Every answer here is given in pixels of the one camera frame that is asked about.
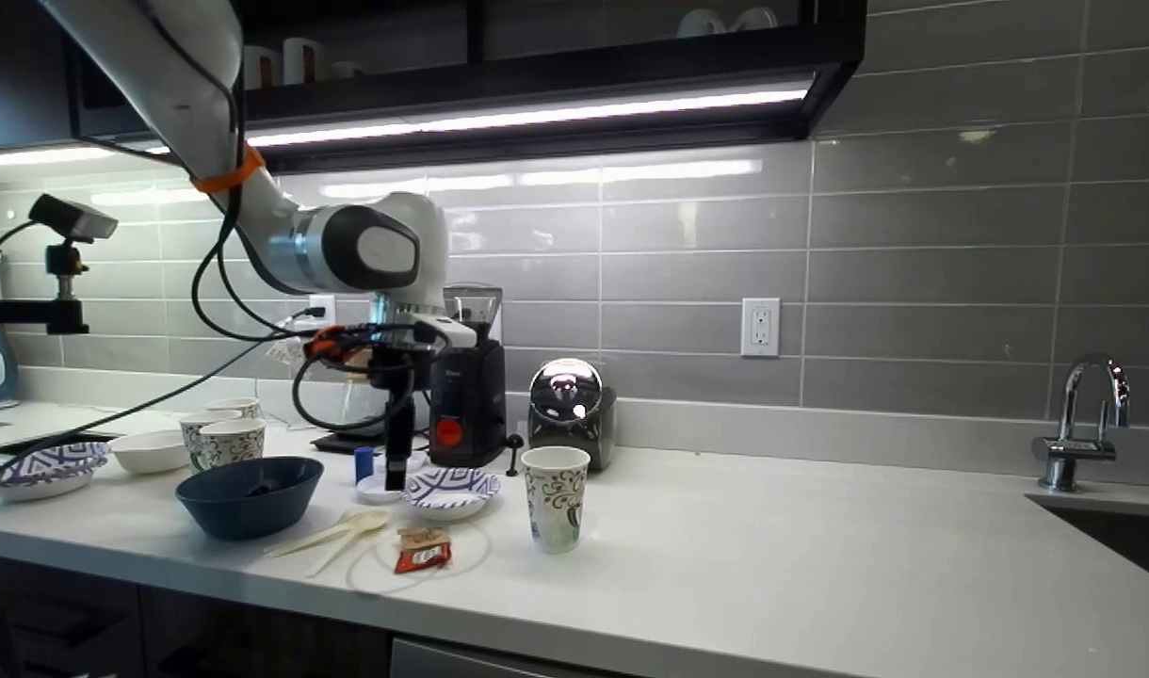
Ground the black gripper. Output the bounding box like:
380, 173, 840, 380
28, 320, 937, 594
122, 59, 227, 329
368, 339, 428, 492

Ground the blue patterned paper plate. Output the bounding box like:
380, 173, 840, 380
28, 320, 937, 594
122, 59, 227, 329
400, 464, 505, 523

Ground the red ketchup sachet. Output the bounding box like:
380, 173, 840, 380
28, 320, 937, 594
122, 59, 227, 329
393, 535, 454, 576

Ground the patterned paper cup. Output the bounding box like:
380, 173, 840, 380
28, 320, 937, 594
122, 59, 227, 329
516, 443, 596, 556

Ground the white plastic lid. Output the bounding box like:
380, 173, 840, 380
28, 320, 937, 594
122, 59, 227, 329
353, 471, 414, 508

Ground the black coffee scale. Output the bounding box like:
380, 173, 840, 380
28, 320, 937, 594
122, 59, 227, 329
310, 426, 393, 459

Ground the black coffee grinder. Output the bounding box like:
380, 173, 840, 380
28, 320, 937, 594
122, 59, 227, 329
424, 281, 511, 471

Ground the cream plastic spoon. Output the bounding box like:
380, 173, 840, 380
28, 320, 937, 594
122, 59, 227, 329
304, 521, 395, 581
266, 512, 389, 560

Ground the glass jar with chrome lid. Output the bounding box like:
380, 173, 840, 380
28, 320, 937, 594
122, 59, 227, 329
522, 354, 623, 479

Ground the white bowl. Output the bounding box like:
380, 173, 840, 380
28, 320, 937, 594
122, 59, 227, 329
109, 428, 192, 479

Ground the dark lower cabinet front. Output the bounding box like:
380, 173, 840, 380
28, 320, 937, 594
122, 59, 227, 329
0, 550, 400, 678

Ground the dark overhead cabinet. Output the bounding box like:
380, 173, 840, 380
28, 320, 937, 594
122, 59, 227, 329
60, 0, 869, 173

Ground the white mug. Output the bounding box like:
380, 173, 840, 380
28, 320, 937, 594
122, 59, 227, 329
276, 33, 326, 90
237, 41, 280, 90

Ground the chrome faucet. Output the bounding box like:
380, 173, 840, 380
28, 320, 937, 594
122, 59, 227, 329
1031, 354, 1135, 497

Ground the stainless sink basin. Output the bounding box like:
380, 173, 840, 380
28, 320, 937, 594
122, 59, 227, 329
1027, 492, 1149, 586

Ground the white wall power outlet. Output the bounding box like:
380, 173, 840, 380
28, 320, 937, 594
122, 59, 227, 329
299, 292, 340, 330

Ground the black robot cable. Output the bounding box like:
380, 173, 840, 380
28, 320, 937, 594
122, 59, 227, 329
0, 183, 400, 502

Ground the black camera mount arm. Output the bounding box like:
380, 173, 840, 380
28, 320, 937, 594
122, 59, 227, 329
0, 237, 94, 339

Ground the white wall switch plate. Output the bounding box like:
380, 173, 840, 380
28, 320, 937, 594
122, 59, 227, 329
737, 292, 783, 360

